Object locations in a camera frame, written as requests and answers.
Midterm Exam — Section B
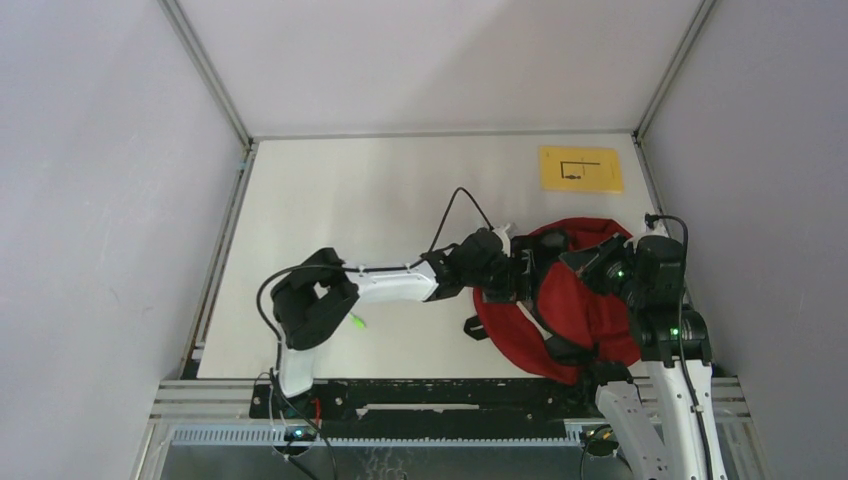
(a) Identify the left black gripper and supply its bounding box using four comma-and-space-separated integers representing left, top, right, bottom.
463, 250, 547, 305

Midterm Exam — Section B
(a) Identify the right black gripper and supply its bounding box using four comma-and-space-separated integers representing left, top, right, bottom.
560, 230, 645, 305

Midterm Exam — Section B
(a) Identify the red student backpack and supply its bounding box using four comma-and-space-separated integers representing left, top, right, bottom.
463, 217, 640, 385

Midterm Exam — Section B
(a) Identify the green highlighter pen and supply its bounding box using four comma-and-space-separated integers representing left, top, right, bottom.
348, 313, 367, 329

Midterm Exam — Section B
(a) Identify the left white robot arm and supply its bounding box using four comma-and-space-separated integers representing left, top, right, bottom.
257, 228, 536, 417

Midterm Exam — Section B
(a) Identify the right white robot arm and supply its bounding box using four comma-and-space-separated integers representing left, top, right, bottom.
560, 234, 728, 479

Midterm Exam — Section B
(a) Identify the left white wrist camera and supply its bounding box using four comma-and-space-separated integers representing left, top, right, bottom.
492, 223, 515, 258

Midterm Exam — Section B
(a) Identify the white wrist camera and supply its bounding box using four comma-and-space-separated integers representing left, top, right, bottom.
492, 223, 515, 258
643, 213, 670, 238

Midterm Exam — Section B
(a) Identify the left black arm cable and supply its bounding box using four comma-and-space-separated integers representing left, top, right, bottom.
254, 186, 498, 346

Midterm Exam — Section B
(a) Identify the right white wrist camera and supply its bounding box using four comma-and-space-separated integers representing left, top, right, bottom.
643, 213, 670, 238

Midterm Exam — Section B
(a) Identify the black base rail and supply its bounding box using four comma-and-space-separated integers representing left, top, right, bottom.
248, 378, 599, 440

